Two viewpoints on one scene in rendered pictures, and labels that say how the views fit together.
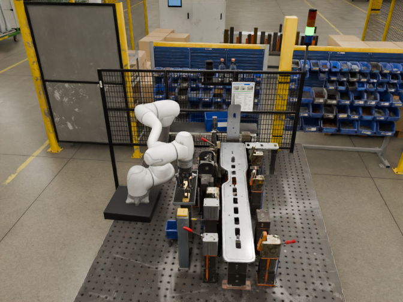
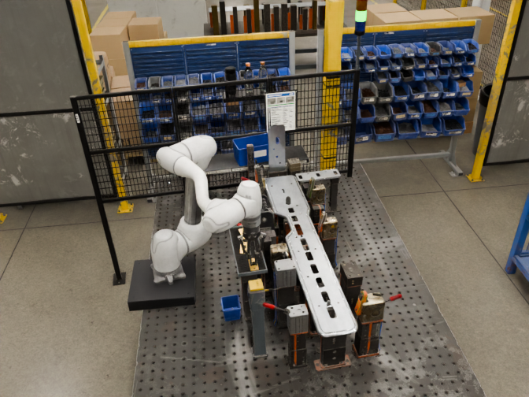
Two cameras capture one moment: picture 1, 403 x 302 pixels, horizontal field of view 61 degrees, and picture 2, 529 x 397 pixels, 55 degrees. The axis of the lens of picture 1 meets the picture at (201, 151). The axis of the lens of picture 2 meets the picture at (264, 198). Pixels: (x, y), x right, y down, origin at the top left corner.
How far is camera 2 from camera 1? 47 cm
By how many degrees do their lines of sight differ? 10
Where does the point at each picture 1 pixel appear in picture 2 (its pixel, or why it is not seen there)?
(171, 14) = not seen: outside the picture
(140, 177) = (172, 245)
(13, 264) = not seen: outside the picture
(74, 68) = (12, 93)
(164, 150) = (229, 209)
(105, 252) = (148, 356)
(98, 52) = (49, 66)
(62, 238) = (51, 347)
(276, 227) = not seen: hidden behind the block
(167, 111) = (203, 151)
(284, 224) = (368, 274)
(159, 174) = (194, 235)
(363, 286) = (464, 332)
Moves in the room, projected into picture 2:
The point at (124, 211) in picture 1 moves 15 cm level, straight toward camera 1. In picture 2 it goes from (156, 294) to (165, 312)
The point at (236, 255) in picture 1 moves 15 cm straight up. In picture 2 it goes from (334, 327) to (335, 302)
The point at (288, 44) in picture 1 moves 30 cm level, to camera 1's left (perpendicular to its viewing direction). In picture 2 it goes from (334, 35) to (290, 39)
